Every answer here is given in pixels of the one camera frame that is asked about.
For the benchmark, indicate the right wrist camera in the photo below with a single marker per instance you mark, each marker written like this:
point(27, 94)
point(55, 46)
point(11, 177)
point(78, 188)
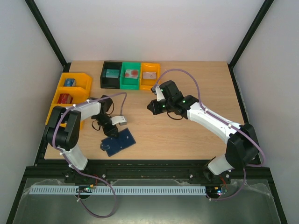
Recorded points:
point(158, 92)

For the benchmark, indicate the orange three-compartment bin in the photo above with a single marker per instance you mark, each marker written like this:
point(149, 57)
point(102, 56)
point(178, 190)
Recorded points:
point(80, 92)

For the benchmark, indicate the grey-pink card stack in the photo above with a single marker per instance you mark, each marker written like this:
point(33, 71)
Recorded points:
point(149, 75)

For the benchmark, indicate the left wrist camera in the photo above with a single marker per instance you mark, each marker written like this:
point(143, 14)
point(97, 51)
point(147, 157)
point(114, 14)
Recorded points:
point(119, 120)

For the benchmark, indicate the white slotted cable duct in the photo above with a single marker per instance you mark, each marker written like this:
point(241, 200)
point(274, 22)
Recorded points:
point(119, 190)

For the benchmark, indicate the teal card stack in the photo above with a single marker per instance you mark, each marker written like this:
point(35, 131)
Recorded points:
point(112, 73)

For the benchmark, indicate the left black frame post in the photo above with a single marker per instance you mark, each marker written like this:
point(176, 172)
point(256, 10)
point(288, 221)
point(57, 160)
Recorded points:
point(47, 33)

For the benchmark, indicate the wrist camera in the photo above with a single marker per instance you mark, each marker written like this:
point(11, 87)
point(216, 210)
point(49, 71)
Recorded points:
point(158, 92)
point(119, 120)

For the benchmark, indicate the red-dotted card stack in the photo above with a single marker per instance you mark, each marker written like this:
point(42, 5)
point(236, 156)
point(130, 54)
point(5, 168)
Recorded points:
point(132, 74)

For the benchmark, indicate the black frame post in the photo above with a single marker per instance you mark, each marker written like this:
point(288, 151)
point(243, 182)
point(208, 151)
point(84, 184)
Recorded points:
point(251, 31)
point(47, 33)

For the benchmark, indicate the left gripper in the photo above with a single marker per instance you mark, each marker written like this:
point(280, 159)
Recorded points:
point(114, 130)

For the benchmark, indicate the right black frame post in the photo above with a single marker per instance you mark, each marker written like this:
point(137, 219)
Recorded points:
point(251, 31)

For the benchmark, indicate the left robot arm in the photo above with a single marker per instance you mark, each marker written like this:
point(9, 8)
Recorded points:
point(63, 127)

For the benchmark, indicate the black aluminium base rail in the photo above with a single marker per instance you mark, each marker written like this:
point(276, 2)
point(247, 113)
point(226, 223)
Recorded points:
point(111, 170)

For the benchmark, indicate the green storage bin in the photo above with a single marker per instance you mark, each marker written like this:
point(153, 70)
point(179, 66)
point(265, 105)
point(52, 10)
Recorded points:
point(127, 83)

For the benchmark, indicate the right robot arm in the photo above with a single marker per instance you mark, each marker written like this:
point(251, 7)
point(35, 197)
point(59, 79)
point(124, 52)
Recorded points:
point(240, 139)

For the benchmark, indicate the blue card holder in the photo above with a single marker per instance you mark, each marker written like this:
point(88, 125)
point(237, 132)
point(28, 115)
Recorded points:
point(112, 145)

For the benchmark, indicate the small orange storage bin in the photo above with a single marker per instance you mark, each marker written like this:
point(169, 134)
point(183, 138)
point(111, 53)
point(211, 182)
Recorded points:
point(148, 84)

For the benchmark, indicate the blue card stack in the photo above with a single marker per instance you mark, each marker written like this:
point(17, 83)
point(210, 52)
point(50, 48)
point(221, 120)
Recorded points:
point(70, 82)

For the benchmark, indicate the red card stack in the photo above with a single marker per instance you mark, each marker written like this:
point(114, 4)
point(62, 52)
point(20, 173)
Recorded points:
point(65, 98)

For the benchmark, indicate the black storage bin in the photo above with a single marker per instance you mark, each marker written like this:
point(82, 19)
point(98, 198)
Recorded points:
point(110, 83)

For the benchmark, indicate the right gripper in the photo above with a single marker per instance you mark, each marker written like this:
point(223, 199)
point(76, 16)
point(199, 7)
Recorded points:
point(154, 106)

